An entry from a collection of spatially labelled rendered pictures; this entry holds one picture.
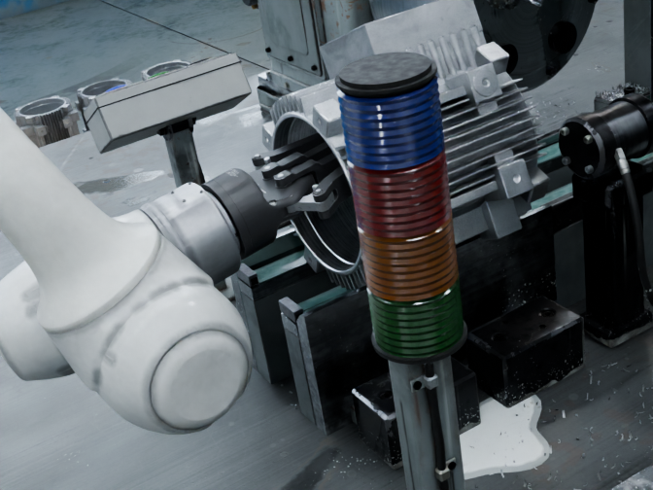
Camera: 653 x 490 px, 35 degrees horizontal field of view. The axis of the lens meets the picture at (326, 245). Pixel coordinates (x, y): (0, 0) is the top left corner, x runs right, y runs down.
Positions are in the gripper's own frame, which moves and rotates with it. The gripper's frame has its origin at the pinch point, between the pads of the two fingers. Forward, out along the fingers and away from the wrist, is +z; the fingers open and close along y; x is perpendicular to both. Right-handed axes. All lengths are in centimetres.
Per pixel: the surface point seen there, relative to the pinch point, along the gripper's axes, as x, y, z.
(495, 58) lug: -3.7, -4.4, 8.5
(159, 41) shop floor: 121, 415, 109
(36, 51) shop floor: 114, 464, 60
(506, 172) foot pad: 4.0, -10.1, 3.3
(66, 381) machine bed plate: 20.0, 21.7, -36.4
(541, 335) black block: 19.2, -14.0, 0.8
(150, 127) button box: -1.2, 23.6, -16.6
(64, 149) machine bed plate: 23, 91, -14
